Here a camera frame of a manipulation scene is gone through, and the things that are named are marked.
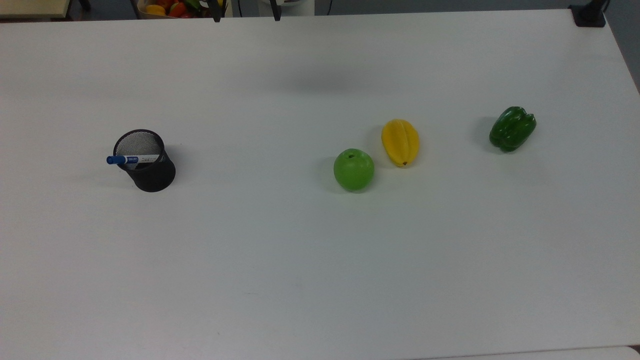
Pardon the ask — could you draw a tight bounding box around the white marker pen blue cap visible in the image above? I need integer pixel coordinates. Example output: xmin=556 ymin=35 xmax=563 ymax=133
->
xmin=106 ymin=154 xmax=161 ymax=166

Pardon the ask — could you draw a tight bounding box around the black mesh pen holder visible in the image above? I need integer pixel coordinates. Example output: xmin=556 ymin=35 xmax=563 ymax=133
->
xmin=113 ymin=129 xmax=176 ymax=193

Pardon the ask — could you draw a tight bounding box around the basket of toy fruit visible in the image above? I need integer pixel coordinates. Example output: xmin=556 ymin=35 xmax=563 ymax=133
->
xmin=136 ymin=0 xmax=234 ymax=20

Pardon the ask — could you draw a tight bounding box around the green toy apple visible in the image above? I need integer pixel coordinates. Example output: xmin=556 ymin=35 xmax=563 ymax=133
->
xmin=333 ymin=148 xmax=375 ymax=192

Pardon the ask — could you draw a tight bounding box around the yellow toy starfruit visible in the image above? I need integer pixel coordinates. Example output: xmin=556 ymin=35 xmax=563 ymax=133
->
xmin=381 ymin=119 xmax=420 ymax=168

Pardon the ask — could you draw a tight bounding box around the light wooden table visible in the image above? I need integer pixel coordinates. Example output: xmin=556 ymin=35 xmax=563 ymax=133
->
xmin=0 ymin=0 xmax=72 ymax=21

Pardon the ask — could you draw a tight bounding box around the green toy bell pepper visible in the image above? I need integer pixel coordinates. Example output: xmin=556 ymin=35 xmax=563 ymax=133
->
xmin=489 ymin=106 xmax=537 ymax=153

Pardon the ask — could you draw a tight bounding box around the black table clamp mount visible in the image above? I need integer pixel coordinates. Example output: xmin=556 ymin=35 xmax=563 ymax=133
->
xmin=569 ymin=0 xmax=611 ymax=28

